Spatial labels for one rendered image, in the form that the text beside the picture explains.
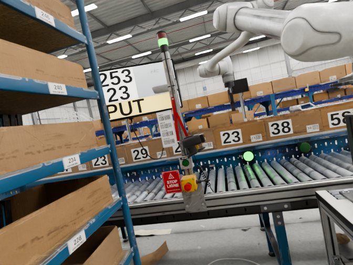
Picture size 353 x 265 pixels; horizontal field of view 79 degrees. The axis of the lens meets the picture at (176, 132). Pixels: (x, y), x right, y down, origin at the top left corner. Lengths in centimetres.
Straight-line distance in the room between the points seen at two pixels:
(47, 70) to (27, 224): 40
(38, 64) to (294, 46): 73
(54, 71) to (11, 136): 24
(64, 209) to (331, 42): 86
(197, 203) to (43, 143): 85
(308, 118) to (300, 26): 116
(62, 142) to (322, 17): 80
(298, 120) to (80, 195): 155
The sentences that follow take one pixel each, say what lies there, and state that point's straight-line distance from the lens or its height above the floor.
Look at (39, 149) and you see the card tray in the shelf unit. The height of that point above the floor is 118.
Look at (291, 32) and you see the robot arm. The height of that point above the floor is 137.
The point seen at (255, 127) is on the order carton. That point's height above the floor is 101.
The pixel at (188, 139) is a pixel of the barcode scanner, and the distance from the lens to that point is 109.
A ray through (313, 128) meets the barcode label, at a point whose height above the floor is 92.
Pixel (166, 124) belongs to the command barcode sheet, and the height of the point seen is 117.
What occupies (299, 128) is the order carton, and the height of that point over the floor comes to 94.
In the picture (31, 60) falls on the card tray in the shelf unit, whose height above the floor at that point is 141.
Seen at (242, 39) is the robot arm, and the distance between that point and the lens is 154.
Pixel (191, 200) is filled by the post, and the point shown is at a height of 73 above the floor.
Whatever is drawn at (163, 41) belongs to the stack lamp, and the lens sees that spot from 122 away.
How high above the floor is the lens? 118
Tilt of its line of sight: 3 degrees down
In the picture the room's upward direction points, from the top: 12 degrees counter-clockwise
